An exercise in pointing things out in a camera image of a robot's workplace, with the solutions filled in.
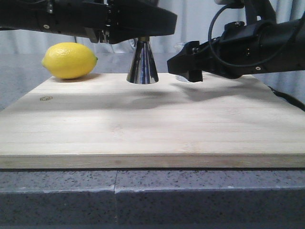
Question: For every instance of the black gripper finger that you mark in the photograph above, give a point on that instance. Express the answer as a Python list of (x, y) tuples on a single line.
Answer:
[(138, 18)]

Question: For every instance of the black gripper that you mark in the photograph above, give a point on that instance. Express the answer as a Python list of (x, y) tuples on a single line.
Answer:
[(240, 50), (79, 18)]

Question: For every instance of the steel double jigger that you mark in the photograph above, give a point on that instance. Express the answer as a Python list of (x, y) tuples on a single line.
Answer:
[(143, 69)]

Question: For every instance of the small glass beaker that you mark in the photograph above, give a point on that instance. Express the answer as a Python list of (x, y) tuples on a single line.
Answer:
[(178, 47)]

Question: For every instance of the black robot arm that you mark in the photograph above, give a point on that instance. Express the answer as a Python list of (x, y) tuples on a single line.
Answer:
[(288, 37)]

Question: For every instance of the yellow lemon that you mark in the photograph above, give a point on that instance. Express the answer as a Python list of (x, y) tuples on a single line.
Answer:
[(69, 60)]

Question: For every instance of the wooden cutting board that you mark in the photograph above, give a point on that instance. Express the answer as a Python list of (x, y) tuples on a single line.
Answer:
[(102, 121)]

